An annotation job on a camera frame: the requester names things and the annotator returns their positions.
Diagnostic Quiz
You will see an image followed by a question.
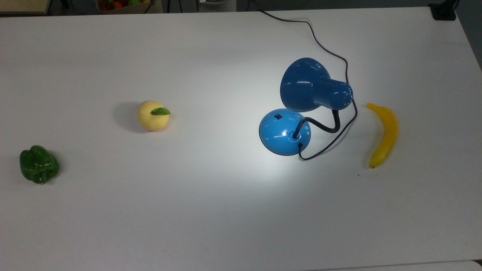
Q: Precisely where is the blue desk lamp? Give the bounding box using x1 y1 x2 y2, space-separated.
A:
259 57 354 156

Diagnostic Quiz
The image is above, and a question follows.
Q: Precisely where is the yellow toy peach with leaf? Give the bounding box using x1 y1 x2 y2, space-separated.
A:
137 100 171 132

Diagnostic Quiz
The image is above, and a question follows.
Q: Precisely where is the yellow toy banana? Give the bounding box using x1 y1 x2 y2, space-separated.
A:
366 103 398 169

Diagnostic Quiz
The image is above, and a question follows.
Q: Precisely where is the box of toy fruit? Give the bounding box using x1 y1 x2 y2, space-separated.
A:
96 0 152 14

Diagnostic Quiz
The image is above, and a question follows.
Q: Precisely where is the green toy bell pepper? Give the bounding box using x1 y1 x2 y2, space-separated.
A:
20 145 60 184

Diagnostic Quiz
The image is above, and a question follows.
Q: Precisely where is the black table clamp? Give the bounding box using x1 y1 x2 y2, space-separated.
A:
429 0 458 21

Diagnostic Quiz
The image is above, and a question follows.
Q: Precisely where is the beige wooden board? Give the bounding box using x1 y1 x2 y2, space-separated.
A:
0 0 52 15

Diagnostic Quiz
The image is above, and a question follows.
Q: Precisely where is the black lamp power cable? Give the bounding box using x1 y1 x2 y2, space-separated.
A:
258 10 358 161

